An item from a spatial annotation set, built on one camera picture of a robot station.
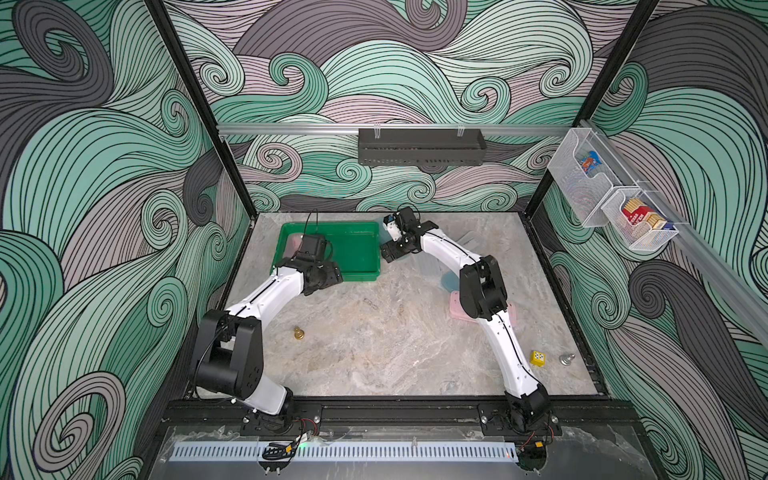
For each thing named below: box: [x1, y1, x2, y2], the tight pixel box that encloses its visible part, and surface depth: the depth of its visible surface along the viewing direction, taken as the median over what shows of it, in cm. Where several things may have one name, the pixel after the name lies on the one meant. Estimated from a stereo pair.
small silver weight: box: [559, 353, 576, 366], surface depth 83 cm
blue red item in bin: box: [581, 151, 603, 175], surface depth 85 cm
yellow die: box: [530, 350, 547, 367], surface depth 83 cm
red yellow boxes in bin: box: [622, 198, 667, 230], surface depth 67 cm
